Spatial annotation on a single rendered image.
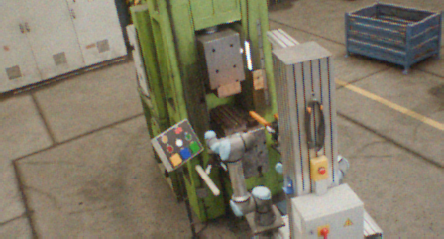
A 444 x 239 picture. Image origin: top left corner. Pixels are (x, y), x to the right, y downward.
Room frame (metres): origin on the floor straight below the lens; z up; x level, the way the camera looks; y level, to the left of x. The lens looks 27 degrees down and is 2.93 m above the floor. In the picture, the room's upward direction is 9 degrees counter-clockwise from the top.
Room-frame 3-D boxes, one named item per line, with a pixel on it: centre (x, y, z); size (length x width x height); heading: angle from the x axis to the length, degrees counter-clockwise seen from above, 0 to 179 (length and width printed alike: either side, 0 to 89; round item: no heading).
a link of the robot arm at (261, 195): (2.50, -0.16, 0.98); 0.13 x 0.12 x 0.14; 107
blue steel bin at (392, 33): (6.69, -2.70, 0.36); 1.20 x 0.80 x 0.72; 30
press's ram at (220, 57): (3.75, -0.06, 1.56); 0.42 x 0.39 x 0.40; 18
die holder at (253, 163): (3.76, -0.07, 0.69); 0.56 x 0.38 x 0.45; 18
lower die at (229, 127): (3.74, -0.02, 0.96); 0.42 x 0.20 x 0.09; 18
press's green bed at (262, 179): (3.76, -0.07, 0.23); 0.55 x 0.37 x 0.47; 18
